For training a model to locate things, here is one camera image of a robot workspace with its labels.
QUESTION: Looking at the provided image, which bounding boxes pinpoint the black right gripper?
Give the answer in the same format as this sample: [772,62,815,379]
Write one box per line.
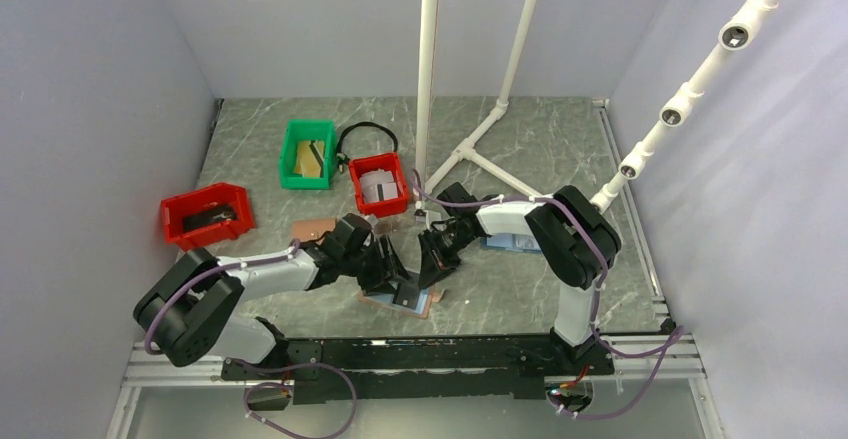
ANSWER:
[418,223,476,290]

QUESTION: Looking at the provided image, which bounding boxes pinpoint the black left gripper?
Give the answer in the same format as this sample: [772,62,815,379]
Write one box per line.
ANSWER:
[341,235,413,297]

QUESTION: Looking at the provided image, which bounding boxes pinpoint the tan card holder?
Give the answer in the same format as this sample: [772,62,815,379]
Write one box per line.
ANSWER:
[291,217,338,243]
[357,283,444,319]

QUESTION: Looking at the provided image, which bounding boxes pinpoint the blue card holder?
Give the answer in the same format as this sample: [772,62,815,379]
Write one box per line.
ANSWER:
[481,234,541,253]

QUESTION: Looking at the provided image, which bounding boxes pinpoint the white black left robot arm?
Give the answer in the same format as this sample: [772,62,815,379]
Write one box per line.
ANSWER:
[133,214,427,379]

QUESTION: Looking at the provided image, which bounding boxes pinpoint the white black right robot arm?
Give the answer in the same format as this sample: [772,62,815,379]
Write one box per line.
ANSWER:
[418,183,622,374]

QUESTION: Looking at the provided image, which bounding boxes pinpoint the white cards in red bin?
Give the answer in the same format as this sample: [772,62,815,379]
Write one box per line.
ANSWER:
[359,169,399,204]

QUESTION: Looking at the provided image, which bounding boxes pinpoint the tan closed card holder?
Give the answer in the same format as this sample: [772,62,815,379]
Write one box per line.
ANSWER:
[291,217,338,243]

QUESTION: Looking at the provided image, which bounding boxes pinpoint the yellow cards in green bin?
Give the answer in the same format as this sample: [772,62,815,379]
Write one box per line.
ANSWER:
[293,140,325,179]

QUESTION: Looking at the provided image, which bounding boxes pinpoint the small red bin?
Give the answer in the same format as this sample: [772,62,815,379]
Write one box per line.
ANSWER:
[349,152,410,218]

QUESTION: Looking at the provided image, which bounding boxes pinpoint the green bin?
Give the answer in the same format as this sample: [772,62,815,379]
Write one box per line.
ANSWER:
[278,120,337,190]

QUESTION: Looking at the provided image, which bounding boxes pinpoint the large red bin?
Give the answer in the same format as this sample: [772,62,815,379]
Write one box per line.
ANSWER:
[159,182,256,251]

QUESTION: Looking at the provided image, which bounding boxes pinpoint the black item in red bin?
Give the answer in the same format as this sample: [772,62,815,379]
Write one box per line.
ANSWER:
[182,204,238,233]

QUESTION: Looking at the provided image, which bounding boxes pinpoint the white PVC pipe frame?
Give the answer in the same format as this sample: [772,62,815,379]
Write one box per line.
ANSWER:
[411,0,551,205]

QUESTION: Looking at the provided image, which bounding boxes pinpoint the black cable loop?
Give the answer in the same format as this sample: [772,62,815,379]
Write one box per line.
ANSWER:
[334,121,400,172]

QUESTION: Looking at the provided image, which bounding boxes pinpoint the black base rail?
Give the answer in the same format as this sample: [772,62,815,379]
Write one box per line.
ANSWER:
[221,333,614,405]

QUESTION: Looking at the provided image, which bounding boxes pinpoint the white PVC camera pole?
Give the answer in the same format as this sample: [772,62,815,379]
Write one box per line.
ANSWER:
[590,0,779,213]

